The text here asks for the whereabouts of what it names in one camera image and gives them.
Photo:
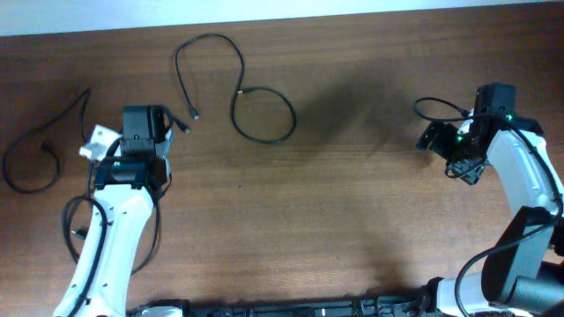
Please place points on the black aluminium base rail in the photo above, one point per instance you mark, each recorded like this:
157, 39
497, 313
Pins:
387, 306

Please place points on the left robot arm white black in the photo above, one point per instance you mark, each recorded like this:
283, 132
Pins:
132, 168

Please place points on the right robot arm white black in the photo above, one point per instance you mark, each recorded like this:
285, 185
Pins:
512, 278

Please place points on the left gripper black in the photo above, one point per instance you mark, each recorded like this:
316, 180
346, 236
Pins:
166, 139

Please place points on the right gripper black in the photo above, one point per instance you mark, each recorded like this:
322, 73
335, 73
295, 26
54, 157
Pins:
469, 172

